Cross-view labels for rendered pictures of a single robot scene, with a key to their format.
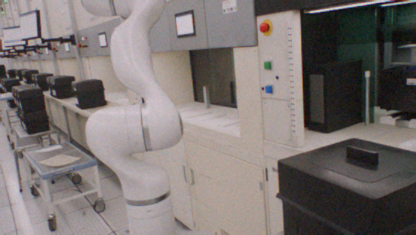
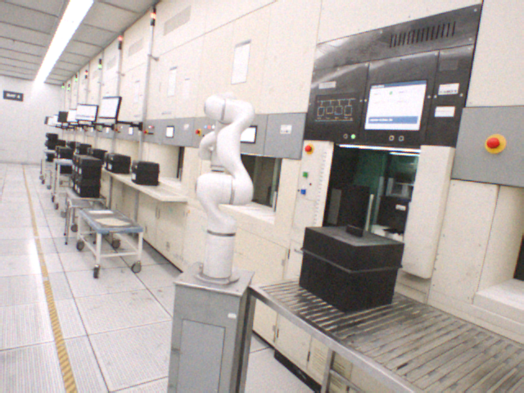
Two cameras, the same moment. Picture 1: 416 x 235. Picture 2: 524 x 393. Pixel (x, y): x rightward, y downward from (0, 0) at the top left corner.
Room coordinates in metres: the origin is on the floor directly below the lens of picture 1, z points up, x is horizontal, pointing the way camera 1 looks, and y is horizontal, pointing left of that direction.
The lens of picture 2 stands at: (-0.54, 0.15, 1.27)
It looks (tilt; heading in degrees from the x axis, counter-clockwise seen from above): 7 degrees down; 356
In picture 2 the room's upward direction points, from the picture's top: 7 degrees clockwise
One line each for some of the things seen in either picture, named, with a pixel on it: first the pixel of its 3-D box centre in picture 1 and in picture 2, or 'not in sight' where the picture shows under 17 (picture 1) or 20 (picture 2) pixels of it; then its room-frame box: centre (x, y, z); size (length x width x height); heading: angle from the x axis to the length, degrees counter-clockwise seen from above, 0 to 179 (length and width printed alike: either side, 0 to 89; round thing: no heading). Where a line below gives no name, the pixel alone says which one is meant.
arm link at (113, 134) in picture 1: (128, 152); (216, 203); (0.84, 0.22, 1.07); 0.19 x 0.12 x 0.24; 97
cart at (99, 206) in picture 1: (63, 178); (109, 238); (2.99, 1.40, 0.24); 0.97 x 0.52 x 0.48; 35
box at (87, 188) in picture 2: (35, 120); (88, 187); (4.15, 2.14, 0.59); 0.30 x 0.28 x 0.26; 33
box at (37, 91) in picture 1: (30, 99); (90, 168); (4.15, 2.13, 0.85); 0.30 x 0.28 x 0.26; 32
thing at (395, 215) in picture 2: (415, 81); (402, 208); (1.54, -0.92, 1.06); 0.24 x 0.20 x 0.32; 33
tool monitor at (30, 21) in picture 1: (48, 29); (123, 113); (3.79, 1.62, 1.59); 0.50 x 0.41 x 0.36; 123
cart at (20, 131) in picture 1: (38, 143); (83, 207); (4.42, 2.30, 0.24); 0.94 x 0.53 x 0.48; 32
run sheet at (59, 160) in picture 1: (59, 159); (112, 221); (2.83, 1.32, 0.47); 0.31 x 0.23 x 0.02; 54
